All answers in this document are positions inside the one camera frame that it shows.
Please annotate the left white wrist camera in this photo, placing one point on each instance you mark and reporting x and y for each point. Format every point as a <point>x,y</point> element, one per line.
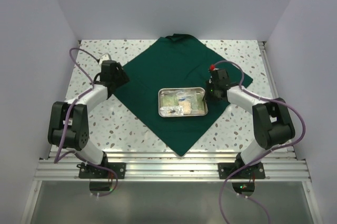
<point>105,57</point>

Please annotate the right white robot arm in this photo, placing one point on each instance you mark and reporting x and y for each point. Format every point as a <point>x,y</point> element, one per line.
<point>272,124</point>

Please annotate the dark green surgical cloth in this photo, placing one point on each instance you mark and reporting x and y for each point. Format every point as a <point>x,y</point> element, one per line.
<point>174,61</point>

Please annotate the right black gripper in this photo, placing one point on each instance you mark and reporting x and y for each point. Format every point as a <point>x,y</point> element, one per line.
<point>209,83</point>

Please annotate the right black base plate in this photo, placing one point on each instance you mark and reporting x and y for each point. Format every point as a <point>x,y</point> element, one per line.
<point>247,176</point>

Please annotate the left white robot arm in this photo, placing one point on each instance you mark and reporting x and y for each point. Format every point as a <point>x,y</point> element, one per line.
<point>69,126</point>

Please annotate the bagged cotton pad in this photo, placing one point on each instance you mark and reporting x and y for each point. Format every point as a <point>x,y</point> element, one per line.
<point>190,107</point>

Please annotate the glove packet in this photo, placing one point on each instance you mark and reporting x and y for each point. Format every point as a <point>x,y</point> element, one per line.
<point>169,100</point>
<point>199,104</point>

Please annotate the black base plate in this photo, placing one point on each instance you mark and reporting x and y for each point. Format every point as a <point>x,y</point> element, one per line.
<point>247,176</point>
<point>90,172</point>

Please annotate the suture packet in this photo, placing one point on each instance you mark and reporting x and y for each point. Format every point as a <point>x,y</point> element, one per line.
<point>169,111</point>
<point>185,95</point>

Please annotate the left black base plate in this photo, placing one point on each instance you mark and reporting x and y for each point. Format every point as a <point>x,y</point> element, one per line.
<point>90,172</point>

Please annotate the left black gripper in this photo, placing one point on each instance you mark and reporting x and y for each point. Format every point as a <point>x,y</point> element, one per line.
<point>124,78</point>

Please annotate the stainless steel tray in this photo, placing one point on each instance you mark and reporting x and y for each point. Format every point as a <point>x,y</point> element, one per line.
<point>198,90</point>

